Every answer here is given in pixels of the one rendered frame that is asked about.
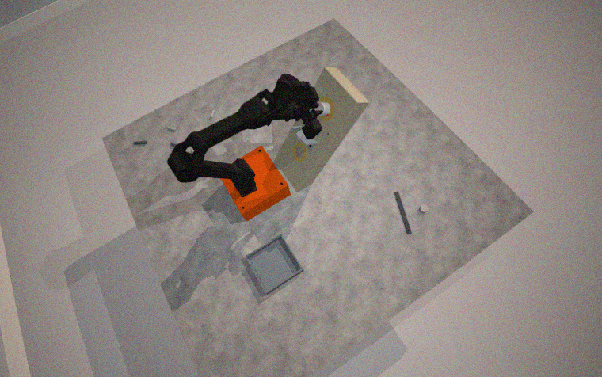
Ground dark grey flat bar with two small pins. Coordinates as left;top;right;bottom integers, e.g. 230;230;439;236
394;191;412;234

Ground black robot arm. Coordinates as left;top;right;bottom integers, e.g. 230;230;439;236
167;74;319;197

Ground white cylinder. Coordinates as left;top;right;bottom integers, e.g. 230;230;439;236
314;101;331;116

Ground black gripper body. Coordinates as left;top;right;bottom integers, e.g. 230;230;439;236
285;100;322;139

